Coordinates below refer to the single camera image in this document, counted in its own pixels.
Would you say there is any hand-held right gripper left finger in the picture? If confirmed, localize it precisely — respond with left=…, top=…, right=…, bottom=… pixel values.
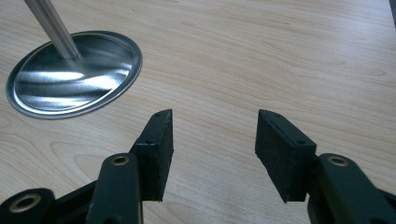
left=129, top=108, right=175, bottom=203

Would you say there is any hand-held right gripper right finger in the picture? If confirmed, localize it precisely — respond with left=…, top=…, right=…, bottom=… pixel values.
left=254, top=108, right=318, bottom=203

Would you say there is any metal stand with round base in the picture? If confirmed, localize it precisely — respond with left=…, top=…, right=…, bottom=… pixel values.
left=5, top=0, right=144, bottom=120

